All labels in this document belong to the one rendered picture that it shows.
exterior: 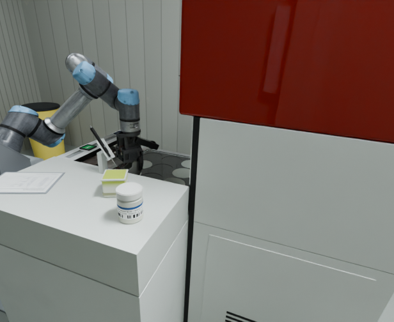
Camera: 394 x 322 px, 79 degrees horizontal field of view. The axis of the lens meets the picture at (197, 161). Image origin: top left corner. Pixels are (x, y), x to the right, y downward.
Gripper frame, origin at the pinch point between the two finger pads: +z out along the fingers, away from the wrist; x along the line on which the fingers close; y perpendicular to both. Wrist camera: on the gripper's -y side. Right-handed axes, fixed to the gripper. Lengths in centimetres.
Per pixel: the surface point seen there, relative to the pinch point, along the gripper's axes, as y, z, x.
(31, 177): 36.0, -5.1, -10.4
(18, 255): 45.2, 11.9, 6.9
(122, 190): 20.1, -14.3, 30.2
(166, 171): -14.0, 1.8, 1.3
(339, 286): -33, 20, 75
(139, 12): -112, -88, -194
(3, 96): 20, 14, -314
